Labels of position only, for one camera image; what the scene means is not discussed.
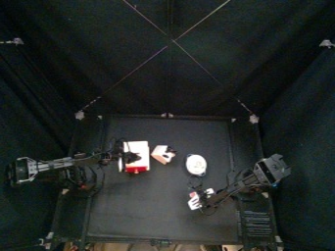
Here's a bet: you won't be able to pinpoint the red and white box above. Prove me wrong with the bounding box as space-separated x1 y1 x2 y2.
122 140 153 175

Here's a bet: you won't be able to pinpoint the white toy pot black handles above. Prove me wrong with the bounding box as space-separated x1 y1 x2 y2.
185 153 210 177

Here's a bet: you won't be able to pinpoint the black base plate white label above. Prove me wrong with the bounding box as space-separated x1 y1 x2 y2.
237 192 281 248

